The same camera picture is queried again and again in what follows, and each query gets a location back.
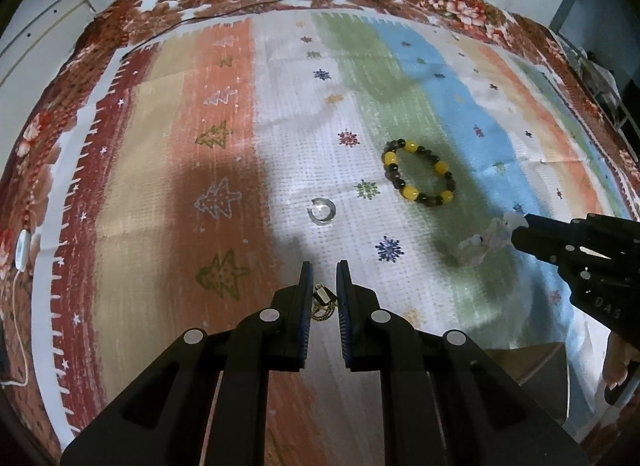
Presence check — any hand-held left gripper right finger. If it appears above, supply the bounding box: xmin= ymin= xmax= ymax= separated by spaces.
xmin=335 ymin=260 xmax=588 ymax=466

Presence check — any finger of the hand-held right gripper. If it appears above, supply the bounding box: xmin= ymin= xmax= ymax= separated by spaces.
xmin=511 ymin=227 xmax=572 ymax=267
xmin=524 ymin=213 xmax=592 ymax=239

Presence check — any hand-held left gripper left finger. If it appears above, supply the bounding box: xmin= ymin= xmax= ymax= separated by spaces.
xmin=60 ymin=261 xmax=315 ymax=466

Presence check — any gold chain necklace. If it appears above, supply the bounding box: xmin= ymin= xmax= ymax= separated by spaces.
xmin=311 ymin=285 xmax=340 ymax=323

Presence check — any person's right hand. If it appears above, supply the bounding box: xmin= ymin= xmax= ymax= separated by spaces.
xmin=601 ymin=332 xmax=640 ymax=393

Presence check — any striped pastel blanket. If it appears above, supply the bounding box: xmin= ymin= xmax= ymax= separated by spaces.
xmin=30 ymin=10 xmax=640 ymax=452

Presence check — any white headboard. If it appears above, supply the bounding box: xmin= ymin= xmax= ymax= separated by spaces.
xmin=0 ymin=0 xmax=99 ymax=92

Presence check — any silver open ring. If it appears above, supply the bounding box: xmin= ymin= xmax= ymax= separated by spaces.
xmin=306 ymin=198 xmax=337 ymax=225

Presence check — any metal wire rack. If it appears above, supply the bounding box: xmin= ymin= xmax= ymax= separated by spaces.
xmin=562 ymin=33 xmax=636 ymax=133

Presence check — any yellow and dark bead bracelet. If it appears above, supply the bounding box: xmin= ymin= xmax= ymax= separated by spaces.
xmin=382 ymin=138 xmax=457 ymax=207

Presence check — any white cord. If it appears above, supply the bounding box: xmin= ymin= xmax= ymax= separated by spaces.
xmin=0 ymin=266 xmax=32 ymax=388

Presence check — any white inline cord switch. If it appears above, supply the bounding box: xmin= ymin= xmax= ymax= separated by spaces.
xmin=14 ymin=230 xmax=34 ymax=269

